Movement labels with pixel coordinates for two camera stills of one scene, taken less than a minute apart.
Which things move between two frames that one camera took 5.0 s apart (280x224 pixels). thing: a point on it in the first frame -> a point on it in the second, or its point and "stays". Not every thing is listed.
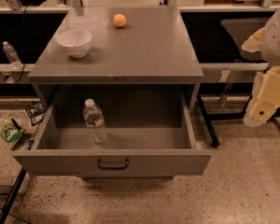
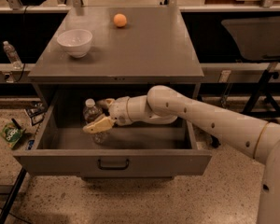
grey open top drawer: (150, 132) stays
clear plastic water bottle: (93, 118) stays
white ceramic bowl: (76, 42) stays
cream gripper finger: (255, 42) -> (105, 103)
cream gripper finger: (259, 113) -> (103, 124)
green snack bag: (10, 133) stays
